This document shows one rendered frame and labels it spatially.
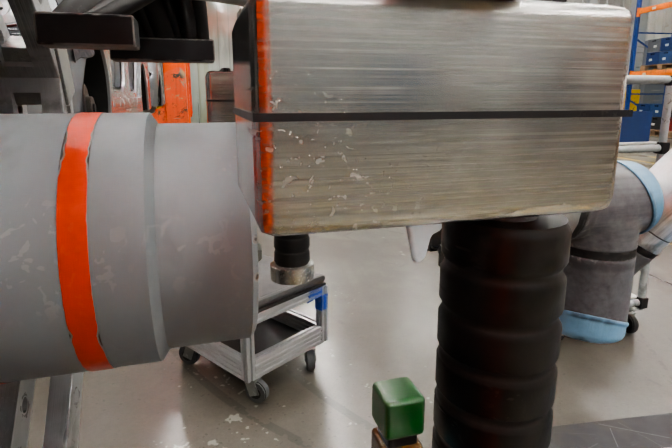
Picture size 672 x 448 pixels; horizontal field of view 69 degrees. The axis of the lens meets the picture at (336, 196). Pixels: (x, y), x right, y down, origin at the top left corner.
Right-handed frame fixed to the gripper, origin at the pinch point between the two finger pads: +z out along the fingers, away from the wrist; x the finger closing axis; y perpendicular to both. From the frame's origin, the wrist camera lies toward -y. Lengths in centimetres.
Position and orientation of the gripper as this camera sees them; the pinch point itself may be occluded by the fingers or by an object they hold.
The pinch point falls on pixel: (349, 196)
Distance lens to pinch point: 49.2
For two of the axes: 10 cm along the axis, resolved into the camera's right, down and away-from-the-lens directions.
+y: 0.0, 9.8, 2.1
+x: -2.8, -2.0, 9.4
